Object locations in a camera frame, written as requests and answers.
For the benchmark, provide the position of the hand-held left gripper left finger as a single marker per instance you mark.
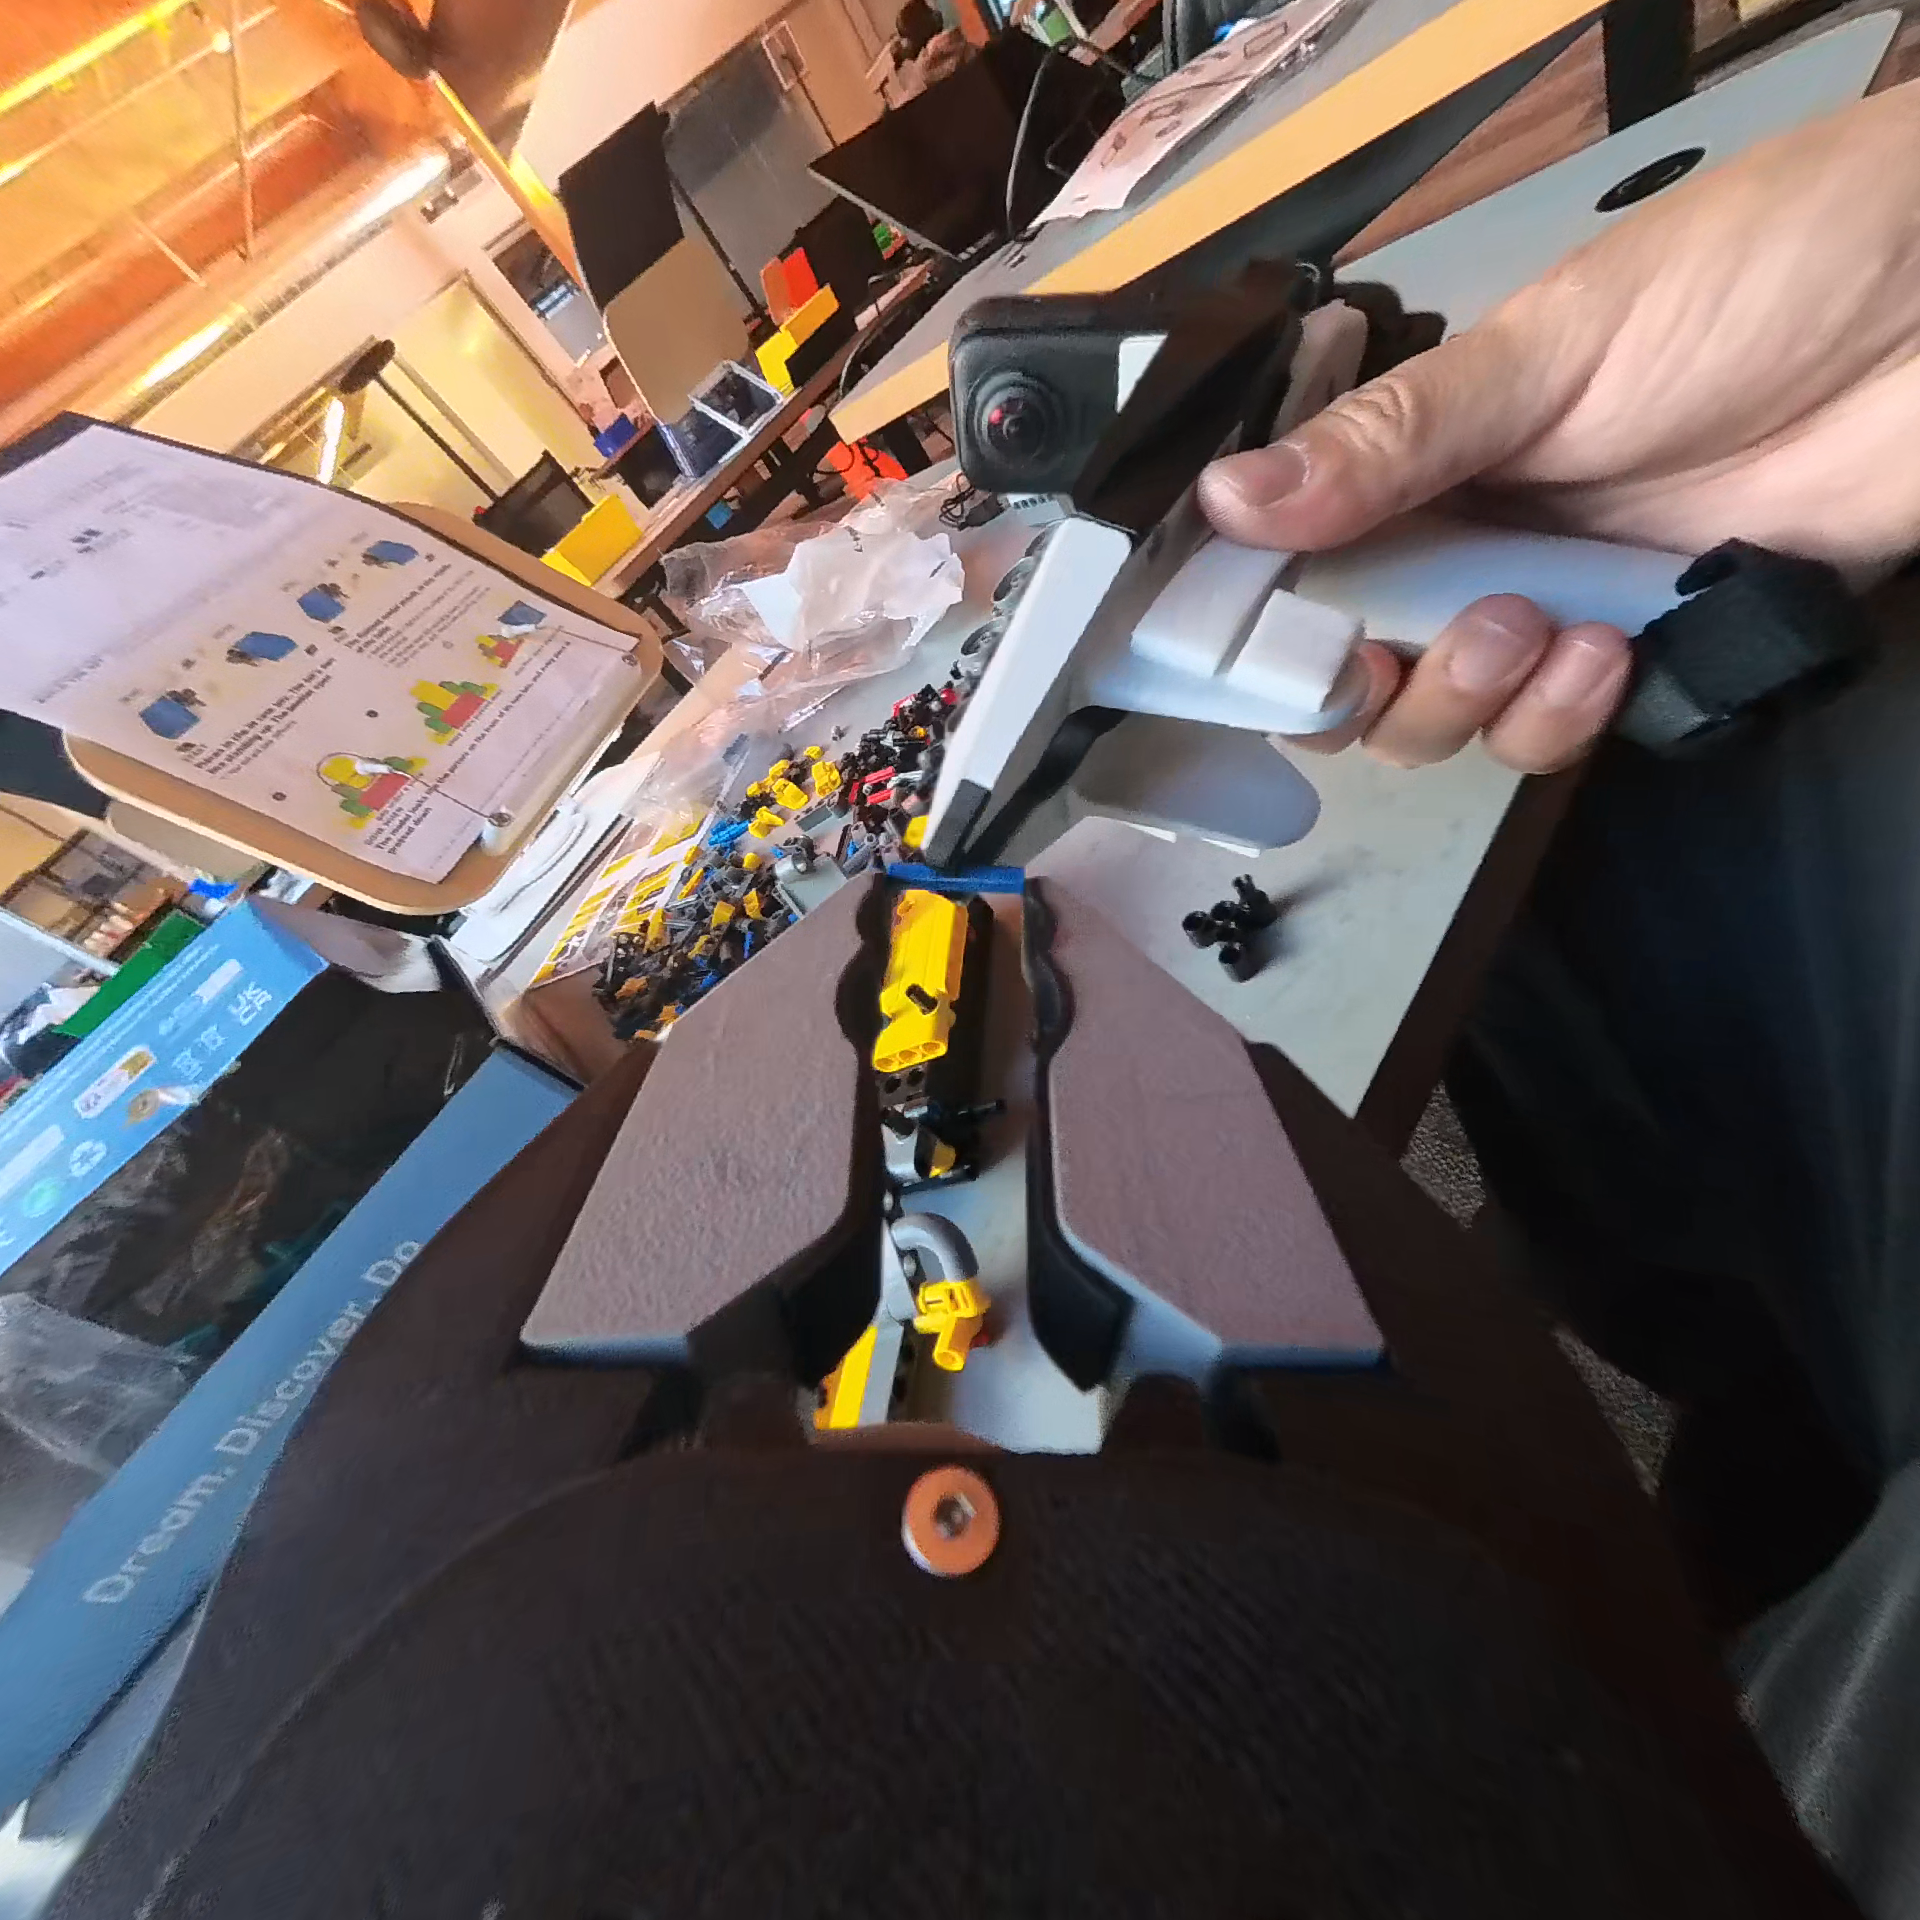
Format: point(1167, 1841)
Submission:
point(721, 1186)

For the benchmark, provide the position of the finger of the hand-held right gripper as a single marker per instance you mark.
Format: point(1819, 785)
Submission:
point(1058, 787)
point(1037, 661)

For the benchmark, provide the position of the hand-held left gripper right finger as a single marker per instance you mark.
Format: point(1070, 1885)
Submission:
point(1200, 1186)

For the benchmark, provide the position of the blue pin brick piece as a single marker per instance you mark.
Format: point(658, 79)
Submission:
point(961, 873)

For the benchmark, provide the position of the black connector brick piece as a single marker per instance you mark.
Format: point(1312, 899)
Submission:
point(1231, 922)

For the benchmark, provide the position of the yellow toy brick vehicle model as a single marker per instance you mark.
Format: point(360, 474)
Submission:
point(921, 974)

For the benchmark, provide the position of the pile of small brick parts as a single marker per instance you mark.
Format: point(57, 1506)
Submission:
point(751, 869)

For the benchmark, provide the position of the grey desk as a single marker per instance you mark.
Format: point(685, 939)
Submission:
point(1425, 839)

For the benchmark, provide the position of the person's right hand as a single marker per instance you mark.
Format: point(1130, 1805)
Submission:
point(1650, 377)

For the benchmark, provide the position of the beige table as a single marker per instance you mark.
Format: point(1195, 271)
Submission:
point(1200, 225)

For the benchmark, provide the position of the clear plastic bag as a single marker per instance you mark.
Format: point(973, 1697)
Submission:
point(662, 781)
point(825, 587)

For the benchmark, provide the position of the white paper sheet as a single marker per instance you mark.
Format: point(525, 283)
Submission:
point(1184, 106)

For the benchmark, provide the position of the yellow sticker sheet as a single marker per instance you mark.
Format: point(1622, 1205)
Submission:
point(615, 902)

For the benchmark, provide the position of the white stand base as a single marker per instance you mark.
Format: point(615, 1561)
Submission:
point(539, 886)

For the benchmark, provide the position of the stack of large bricks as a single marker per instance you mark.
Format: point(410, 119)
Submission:
point(797, 317)

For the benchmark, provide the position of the clear display case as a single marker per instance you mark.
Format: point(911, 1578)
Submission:
point(735, 398)

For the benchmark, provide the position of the dark blue cardboard box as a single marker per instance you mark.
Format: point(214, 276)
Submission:
point(225, 1349)

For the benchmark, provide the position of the green plastic bin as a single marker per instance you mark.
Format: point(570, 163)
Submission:
point(136, 967)

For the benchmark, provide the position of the wooden display board with sheet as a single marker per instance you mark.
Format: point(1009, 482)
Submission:
point(299, 661)

